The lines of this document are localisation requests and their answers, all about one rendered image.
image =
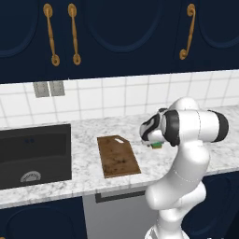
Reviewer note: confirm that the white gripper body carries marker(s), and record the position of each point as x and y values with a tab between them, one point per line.
155	136

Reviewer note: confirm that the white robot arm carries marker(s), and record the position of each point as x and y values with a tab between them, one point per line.
186	161

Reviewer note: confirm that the green sponge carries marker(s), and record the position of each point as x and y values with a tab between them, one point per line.
157	145

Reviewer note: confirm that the brown wooden cutting board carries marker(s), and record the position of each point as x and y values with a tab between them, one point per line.
119	157

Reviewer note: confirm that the grey dishwasher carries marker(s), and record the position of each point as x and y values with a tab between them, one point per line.
118	217

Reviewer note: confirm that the navy base cupboard door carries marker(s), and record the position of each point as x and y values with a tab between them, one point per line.
217	205
40	221

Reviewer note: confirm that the black sink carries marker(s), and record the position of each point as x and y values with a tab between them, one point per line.
34	152

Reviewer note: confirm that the navy wall cupboard door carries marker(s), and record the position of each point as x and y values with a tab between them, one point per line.
121	34
21	37
214	31

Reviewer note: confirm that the grey wall outlet plate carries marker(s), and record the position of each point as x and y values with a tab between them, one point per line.
41	89
57	88

